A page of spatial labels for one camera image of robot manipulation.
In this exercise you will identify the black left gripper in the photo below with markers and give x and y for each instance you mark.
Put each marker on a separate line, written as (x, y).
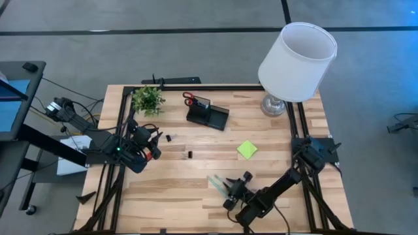
(143, 140)

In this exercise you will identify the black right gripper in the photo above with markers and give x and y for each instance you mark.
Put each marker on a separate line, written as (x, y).
(240, 192)

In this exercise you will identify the red eraser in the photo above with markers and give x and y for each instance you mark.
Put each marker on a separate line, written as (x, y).
(149, 156)

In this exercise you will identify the green sticky note pad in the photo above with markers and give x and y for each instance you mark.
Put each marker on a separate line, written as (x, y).
(247, 150)

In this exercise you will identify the small black binder clip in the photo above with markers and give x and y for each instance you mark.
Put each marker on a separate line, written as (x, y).
(190, 154)

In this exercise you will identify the red and black scissors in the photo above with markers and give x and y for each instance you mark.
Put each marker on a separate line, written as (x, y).
(188, 102)

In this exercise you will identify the black mesh desk organizer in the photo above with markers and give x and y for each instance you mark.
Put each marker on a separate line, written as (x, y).
(215, 119)

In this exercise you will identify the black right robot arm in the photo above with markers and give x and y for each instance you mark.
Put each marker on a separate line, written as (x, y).
(277, 191)

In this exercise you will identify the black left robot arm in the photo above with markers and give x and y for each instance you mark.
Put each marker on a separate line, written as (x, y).
(81, 125)

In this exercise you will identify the small green potted plant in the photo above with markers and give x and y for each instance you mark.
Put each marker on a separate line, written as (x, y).
(148, 99)

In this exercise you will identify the white paper sheet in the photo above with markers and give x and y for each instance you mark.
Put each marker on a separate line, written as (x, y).
(70, 163)

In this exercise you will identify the white shade table lamp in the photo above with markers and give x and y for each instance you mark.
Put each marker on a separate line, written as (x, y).
(297, 65)

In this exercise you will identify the black computer mouse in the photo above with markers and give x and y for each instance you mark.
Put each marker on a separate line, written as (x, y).
(30, 67)

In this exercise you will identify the black standing desk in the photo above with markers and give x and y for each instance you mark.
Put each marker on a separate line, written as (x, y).
(13, 153)

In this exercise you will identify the black caster wheel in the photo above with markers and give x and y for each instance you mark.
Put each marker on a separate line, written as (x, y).
(31, 209)

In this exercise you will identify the blue screen monitor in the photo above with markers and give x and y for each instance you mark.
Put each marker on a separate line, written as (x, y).
(9, 111)

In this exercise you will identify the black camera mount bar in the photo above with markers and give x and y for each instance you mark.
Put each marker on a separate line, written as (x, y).
(176, 80)

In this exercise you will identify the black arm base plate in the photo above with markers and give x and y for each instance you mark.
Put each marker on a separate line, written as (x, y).
(96, 159)
(330, 147)

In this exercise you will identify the black aluminium table frame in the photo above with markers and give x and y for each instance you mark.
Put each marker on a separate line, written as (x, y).
(212, 87)

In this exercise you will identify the black triangular bracket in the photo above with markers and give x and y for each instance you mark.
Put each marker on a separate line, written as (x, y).
(86, 196)

